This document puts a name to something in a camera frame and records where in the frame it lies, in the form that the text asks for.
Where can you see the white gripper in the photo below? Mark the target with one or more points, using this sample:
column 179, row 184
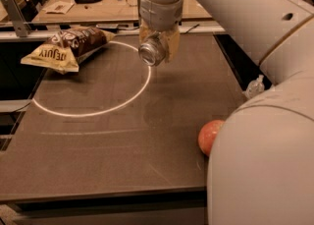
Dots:
column 161, row 15

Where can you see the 7up soda can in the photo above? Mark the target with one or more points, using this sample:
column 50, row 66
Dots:
column 152, row 51

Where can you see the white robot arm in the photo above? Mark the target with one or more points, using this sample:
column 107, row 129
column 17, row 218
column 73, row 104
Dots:
column 261, row 165

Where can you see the brown yellow chip bag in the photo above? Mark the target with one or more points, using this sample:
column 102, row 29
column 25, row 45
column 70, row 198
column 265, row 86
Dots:
column 66, row 49

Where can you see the small paper card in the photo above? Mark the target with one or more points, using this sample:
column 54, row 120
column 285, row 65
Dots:
column 59, row 7

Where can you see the clear sanitizer bottle left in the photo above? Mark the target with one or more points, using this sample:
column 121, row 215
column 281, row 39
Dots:
column 255, row 87

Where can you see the red apple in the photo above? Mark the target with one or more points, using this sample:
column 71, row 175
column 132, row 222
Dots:
column 208, row 134

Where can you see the left metal bracket post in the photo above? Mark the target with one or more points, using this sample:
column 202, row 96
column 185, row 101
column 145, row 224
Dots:
column 21, row 27

